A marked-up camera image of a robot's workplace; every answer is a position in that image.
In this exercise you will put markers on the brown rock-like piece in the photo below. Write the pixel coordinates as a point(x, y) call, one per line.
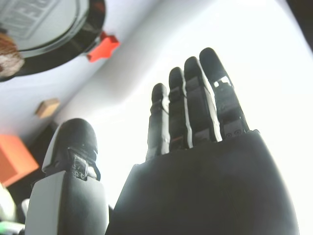
point(9, 56)

